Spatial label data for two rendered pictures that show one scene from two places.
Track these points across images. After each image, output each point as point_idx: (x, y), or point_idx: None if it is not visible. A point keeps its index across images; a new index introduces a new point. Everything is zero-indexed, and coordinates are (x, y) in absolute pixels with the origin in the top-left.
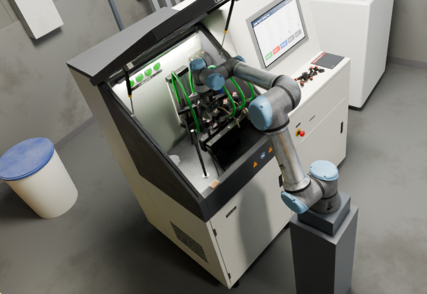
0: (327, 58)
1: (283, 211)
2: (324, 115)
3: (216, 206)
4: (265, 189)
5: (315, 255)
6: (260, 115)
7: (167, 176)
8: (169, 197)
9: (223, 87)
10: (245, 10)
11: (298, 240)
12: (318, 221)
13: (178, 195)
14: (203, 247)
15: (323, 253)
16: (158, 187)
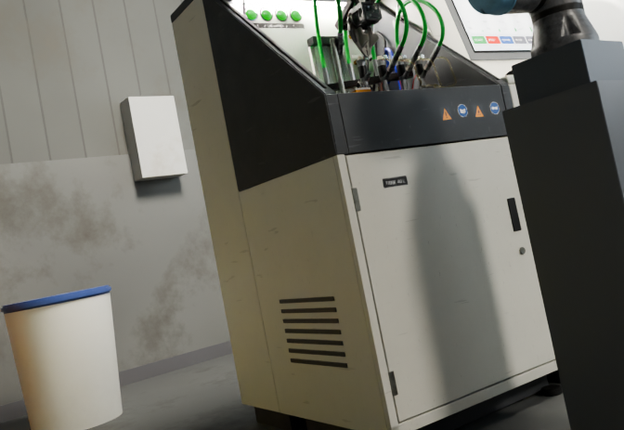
0: None
1: (533, 318)
2: None
3: (362, 136)
4: (476, 201)
5: (571, 179)
6: None
7: (279, 96)
8: (281, 175)
9: None
10: None
11: (530, 164)
12: (554, 66)
13: (294, 132)
14: (335, 298)
15: (582, 148)
16: (265, 176)
